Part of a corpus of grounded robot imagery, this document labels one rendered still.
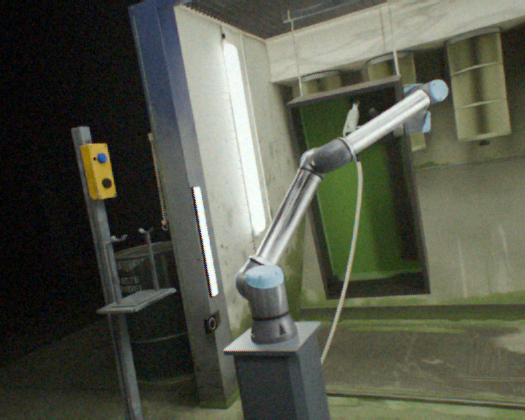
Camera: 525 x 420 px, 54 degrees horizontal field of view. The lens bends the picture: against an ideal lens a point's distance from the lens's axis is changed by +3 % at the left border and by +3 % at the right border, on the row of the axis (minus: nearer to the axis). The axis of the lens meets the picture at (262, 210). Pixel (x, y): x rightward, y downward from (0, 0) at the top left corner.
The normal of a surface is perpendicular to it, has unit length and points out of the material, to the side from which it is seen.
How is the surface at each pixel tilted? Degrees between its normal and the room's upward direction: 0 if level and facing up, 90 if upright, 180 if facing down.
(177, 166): 90
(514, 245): 57
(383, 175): 102
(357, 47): 90
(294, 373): 90
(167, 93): 90
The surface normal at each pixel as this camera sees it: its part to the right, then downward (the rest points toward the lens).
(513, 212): -0.44, -0.42
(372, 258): -0.29, 0.33
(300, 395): 0.34, 0.02
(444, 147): -0.41, 0.14
